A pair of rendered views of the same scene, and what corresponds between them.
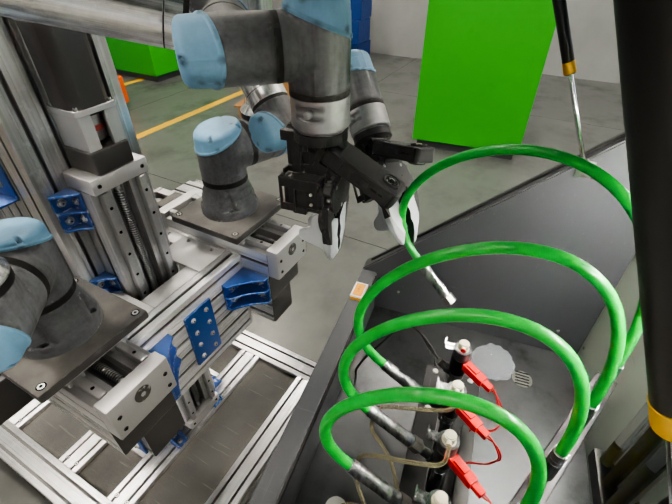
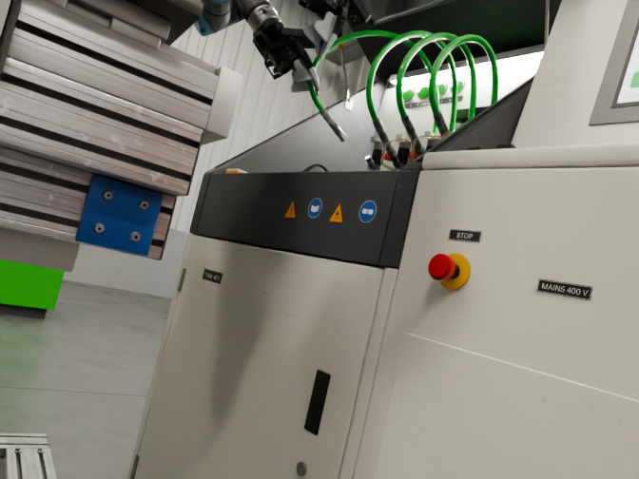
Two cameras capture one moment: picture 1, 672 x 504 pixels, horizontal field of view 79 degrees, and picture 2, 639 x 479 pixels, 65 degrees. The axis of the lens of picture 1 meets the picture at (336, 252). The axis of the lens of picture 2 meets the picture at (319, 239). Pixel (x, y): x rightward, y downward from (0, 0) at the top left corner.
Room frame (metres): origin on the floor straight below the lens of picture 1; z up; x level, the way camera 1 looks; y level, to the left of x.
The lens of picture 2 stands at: (-0.08, 0.90, 0.75)
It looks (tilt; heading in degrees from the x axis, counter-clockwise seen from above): 5 degrees up; 299
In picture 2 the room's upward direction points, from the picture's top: 13 degrees clockwise
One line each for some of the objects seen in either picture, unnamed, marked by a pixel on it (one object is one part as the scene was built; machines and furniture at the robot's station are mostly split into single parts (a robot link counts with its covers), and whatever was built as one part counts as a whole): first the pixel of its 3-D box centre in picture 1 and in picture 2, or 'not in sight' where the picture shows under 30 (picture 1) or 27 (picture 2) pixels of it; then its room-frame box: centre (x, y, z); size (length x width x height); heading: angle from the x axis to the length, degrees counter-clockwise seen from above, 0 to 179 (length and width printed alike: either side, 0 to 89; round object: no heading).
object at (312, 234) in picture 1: (317, 237); (323, 31); (0.50, 0.03, 1.27); 0.06 x 0.03 x 0.09; 70
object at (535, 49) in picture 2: not in sight; (464, 66); (0.33, -0.45, 1.43); 0.54 x 0.03 x 0.02; 160
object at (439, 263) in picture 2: not in sight; (446, 269); (0.10, 0.21, 0.80); 0.05 x 0.04 x 0.05; 160
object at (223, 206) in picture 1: (227, 190); not in sight; (0.96, 0.29, 1.09); 0.15 x 0.15 x 0.10
